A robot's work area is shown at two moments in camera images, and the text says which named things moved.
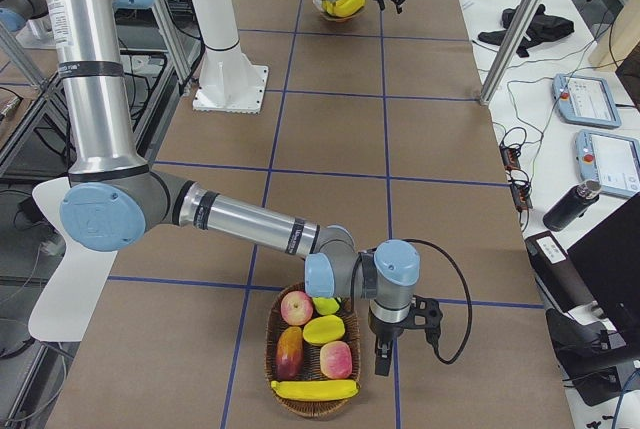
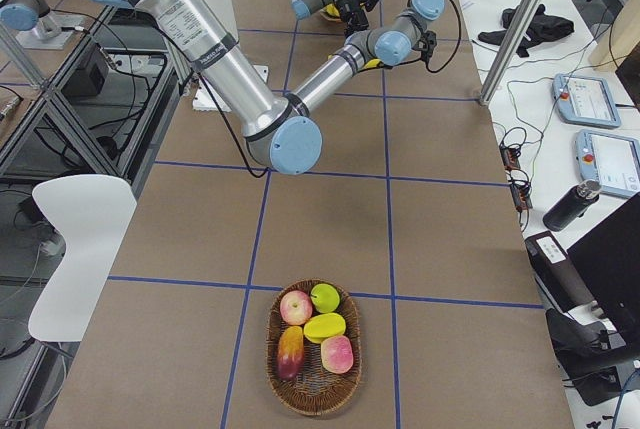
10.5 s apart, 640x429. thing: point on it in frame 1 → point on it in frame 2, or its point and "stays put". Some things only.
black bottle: x=572 y=204 stays put
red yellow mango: x=289 y=358 stays put
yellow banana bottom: x=315 y=391 → x=372 y=64
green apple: x=325 y=305 stays put
